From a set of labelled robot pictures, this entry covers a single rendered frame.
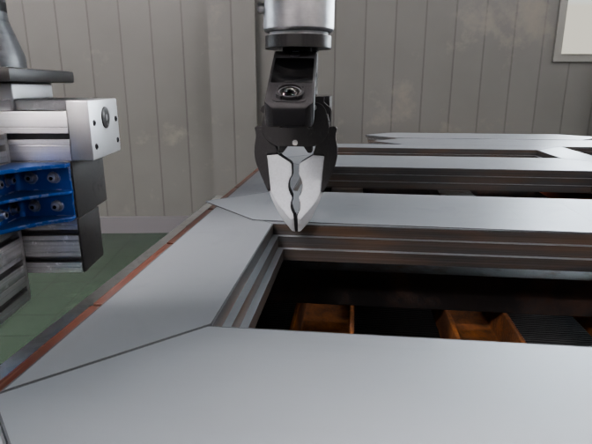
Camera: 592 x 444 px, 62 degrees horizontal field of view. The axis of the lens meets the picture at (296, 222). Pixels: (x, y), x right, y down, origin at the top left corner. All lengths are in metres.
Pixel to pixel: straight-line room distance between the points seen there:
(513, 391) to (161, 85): 3.37
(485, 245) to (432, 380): 0.32
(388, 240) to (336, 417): 0.35
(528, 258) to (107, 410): 0.47
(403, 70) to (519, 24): 0.81
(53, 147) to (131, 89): 2.79
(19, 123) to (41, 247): 0.19
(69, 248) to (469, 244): 0.60
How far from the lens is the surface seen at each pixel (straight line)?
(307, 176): 0.55
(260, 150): 0.55
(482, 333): 0.75
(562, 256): 0.63
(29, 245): 0.89
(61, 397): 0.30
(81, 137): 0.82
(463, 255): 0.60
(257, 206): 0.67
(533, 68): 3.89
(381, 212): 0.65
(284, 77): 0.50
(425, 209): 0.68
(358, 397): 0.28
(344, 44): 3.51
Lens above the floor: 1.01
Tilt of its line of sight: 15 degrees down
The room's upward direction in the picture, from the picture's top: straight up
